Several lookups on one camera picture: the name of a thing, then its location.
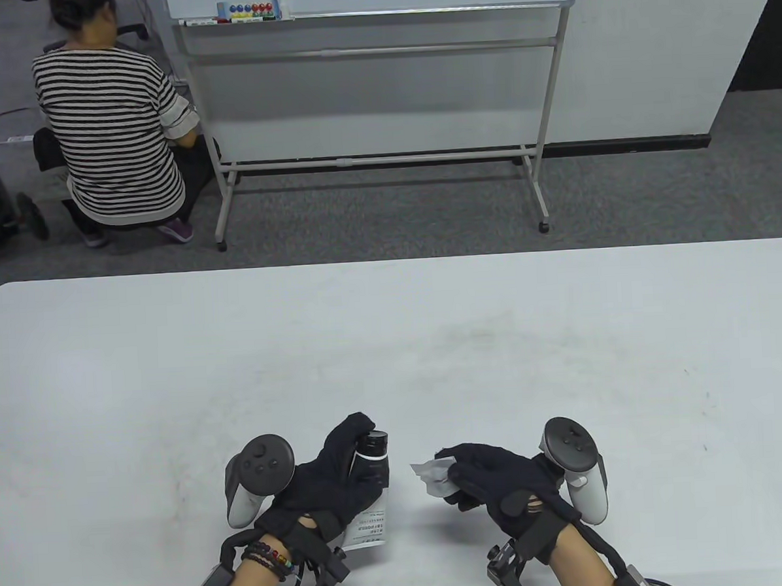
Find white bottle with black cap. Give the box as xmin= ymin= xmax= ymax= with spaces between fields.
xmin=336 ymin=429 xmax=396 ymax=549

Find person's right forearm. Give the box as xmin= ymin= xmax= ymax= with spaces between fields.
xmin=546 ymin=520 xmax=620 ymax=586

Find grey whiteboard stand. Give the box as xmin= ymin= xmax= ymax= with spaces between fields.
xmin=169 ymin=0 xmax=590 ymax=255

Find row of coloured magnets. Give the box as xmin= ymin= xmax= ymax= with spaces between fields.
xmin=216 ymin=0 xmax=284 ymax=22

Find person's right hand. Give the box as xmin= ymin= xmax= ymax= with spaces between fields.
xmin=440 ymin=438 xmax=579 ymax=554

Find grey metal wrist camera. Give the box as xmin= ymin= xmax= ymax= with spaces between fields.
xmin=484 ymin=540 xmax=533 ymax=586

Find person's left hand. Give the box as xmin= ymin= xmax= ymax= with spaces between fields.
xmin=250 ymin=411 xmax=394 ymax=544

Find grey forearm sensor box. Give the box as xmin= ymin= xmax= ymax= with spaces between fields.
xmin=611 ymin=563 xmax=651 ymax=586

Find white and black hand controller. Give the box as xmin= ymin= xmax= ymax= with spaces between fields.
xmin=222 ymin=432 xmax=299 ymax=530
xmin=536 ymin=415 xmax=610 ymax=527

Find white tissue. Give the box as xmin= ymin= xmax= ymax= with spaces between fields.
xmin=409 ymin=453 xmax=459 ymax=501

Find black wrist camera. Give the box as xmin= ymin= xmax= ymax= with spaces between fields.
xmin=309 ymin=545 xmax=352 ymax=586

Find dark bead bracelets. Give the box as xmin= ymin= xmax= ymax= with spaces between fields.
xmin=239 ymin=538 xmax=299 ymax=585

